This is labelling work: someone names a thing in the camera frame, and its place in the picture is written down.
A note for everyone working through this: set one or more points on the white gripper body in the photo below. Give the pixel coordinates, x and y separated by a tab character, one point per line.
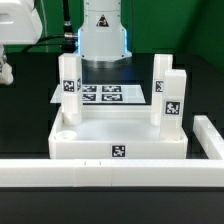
19	22

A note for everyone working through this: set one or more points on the white desk top tray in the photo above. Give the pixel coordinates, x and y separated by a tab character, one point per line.
112	138

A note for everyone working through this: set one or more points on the white tag mat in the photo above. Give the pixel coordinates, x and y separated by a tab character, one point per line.
112	94

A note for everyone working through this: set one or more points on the white front fence bar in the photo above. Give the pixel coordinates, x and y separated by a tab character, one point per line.
111	173

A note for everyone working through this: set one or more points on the white fence bar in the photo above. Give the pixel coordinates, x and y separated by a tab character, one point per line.
209	138
111	173

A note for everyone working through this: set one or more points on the white right fence bar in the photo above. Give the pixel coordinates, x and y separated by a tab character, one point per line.
209	138

